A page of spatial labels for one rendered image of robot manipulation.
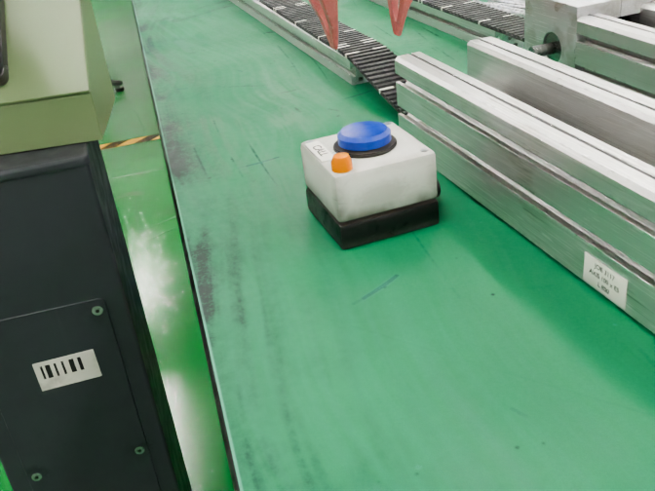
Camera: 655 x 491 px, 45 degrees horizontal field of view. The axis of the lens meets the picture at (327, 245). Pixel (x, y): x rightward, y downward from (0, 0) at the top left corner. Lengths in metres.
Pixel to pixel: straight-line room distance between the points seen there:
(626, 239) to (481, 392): 0.12
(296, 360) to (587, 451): 0.17
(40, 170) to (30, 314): 0.17
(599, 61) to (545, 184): 0.27
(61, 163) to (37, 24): 0.15
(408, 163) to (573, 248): 0.13
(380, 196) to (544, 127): 0.12
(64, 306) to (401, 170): 0.49
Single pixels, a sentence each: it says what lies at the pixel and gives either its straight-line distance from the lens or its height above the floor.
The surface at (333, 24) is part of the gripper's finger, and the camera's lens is 0.88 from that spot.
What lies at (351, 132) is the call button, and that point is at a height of 0.85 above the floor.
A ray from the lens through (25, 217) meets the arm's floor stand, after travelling 0.88.
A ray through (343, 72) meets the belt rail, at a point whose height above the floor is 0.79.
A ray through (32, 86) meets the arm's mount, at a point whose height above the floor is 0.85.
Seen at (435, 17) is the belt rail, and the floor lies 0.79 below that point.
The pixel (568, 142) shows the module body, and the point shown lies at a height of 0.86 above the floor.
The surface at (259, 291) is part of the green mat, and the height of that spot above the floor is 0.78.
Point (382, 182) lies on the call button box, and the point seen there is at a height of 0.83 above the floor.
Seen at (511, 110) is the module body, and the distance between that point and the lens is 0.57.
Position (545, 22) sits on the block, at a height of 0.85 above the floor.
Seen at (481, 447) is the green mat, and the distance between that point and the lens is 0.41.
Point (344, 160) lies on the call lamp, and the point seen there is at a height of 0.85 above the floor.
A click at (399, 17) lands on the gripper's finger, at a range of 0.92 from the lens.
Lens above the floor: 1.06
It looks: 29 degrees down
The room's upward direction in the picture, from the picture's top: 7 degrees counter-clockwise
